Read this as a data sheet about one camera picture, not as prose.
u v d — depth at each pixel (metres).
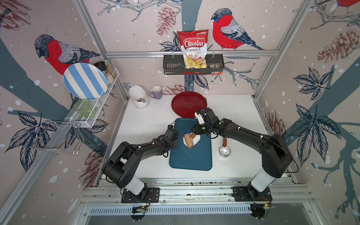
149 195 0.73
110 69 0.85
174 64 0.95
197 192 0.75
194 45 0.80
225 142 0.86
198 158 0.88
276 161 0.45
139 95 1.07
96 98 0.77
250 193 0.66
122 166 0.44
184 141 0.93
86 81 0.73
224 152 0.90
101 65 0.80
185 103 1.16
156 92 1.14
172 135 0.73
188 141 0.91
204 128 0.74
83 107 0.70
